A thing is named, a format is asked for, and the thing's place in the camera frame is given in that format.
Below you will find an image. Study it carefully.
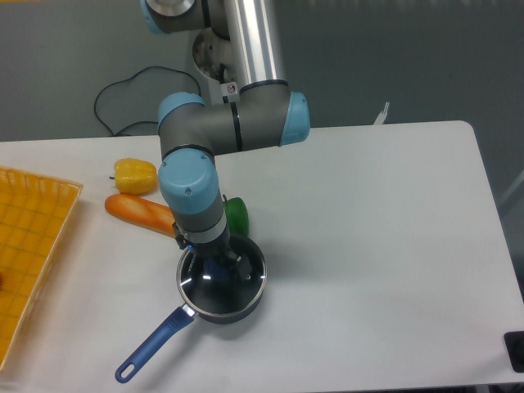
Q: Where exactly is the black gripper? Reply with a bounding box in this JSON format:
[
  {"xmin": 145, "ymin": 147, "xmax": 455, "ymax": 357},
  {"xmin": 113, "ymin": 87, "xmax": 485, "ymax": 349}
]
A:
[{"xmin": 172, "ymin": 223, "xmax": 252, "ymax": 282}]

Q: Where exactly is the glass lid with blue knob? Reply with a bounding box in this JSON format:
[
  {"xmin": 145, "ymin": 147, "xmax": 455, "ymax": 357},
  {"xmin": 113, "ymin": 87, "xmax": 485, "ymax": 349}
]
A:
[{"xmin": 176, "ymin": 234, "xmax": 267, "ymax": 324}]

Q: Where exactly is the dark saucepan with blue handle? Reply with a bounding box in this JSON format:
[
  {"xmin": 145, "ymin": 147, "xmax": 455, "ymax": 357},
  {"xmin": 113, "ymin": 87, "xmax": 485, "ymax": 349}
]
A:
[{"xmin": 115, "ymin": 235, "xmax": 269, "ymax": 384}]

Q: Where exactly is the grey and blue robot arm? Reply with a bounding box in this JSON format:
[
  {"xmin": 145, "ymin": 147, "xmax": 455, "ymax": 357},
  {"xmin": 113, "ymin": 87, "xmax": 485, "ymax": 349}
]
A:
[{"xmin": 141, "ymin": 1, "xmax": 310, "ymax": 281}]

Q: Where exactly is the green bell pepper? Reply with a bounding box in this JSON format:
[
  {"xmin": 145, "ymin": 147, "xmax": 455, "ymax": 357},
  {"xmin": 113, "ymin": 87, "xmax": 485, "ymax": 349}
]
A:
[{"xmin": 223, "ymin": 195, "xmax": 250, "ymax": 237}]

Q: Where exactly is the orange baguette bread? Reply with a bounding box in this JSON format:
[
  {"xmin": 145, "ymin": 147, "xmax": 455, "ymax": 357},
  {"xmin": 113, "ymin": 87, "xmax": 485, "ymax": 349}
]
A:
[{"xmin": 104, "ymin": 194, "xmax": 175, "ymax": 237}]

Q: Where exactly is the yellow bell pepper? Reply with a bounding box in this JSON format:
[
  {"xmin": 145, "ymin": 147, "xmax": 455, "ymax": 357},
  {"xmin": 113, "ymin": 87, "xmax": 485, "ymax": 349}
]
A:
[{"xmin": 111, "ymin": 158, "xmax": 158, "ymax": 195}]

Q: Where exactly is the black device at table edge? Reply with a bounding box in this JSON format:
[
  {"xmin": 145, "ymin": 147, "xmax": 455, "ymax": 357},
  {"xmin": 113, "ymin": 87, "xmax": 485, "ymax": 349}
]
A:
[{"xmin": 504, "ymin": 331, "xmax": 524, "ymax": 373}]

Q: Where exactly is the white table bracket right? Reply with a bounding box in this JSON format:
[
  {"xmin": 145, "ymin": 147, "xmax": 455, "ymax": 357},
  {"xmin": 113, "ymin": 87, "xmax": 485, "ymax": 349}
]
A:
[{"xmin": 373, "ymin": 102, "xmax": 390, "ymax": 125}]

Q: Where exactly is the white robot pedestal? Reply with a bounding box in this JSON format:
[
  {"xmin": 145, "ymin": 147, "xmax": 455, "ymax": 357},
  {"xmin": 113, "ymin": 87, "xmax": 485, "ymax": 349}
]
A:
[{"xmin": 192, "ymin": 28, "xmax": 239, "ymax": 105}]

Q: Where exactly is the black cable on floor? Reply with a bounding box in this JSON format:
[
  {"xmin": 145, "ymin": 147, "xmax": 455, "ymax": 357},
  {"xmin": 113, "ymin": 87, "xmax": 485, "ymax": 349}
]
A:
[{"xmin": 93, "ymin": 65, "xmax": 202, "ymax": 138}]

